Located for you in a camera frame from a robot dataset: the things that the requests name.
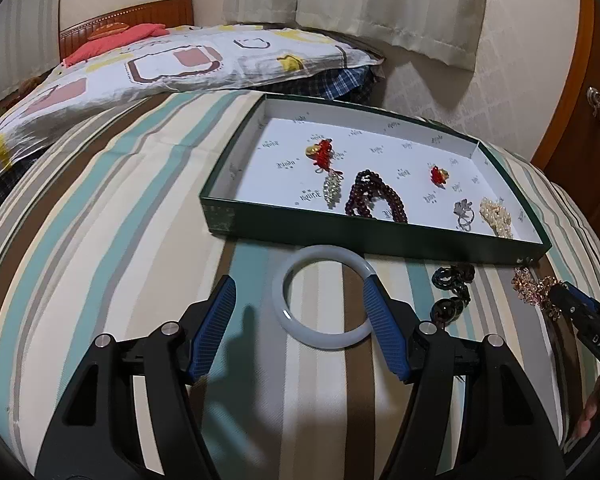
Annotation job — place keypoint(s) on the orange cushion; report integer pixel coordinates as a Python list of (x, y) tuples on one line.
[(107, 30)]

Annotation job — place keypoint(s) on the striped cloth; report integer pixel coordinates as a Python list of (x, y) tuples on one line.
[(105, 235)]

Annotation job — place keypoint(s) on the white jade bangle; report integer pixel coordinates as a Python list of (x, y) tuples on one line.
[(330, 252)]

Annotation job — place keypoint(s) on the silver crystal brooch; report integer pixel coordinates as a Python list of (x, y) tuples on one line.
[(332, 190)]

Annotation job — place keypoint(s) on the green cardboard tray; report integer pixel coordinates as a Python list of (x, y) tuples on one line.
[(380, 160)]

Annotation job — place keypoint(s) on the wooden headboard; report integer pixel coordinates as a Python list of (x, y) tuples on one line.
[(150, 12)]

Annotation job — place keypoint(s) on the small red and gold pendant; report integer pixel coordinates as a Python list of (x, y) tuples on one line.
[(437, 175)]

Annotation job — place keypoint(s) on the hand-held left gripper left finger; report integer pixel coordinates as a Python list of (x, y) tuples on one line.
[(215, 325)]

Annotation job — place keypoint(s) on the person's right hand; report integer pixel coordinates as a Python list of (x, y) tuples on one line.
[(592, 405)]

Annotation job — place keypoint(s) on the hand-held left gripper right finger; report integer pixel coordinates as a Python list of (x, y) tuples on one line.
[(380, 330)]

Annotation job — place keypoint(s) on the red pillow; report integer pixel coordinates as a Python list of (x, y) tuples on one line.
[(110, 42)]

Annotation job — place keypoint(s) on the patterned white bedsheet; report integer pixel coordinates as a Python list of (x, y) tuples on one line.
[(205, 60)]

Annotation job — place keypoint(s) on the wooden door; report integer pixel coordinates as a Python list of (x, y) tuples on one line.
[(590, 50)]

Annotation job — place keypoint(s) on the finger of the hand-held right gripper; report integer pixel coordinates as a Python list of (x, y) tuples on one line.
[(572, 300)]

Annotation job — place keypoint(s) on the blue plaid sheet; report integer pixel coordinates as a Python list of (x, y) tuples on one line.
[(350, 82)]

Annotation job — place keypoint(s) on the black bead pendant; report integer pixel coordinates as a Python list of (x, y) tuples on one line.
[(452, 280)]

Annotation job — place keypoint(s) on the door lock with keys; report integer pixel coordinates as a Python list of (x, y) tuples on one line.
[(594, 96)]

